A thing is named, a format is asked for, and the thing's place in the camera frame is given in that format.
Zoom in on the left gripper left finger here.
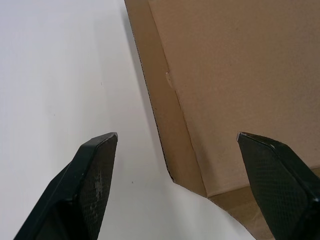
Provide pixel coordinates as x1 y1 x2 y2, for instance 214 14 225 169
13 131 119 240

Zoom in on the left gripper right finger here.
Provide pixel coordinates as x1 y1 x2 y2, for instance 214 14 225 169
236 131 320 240

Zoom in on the brown cardboard pizza box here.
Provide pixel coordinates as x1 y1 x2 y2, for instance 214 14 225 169
123 0 320 240

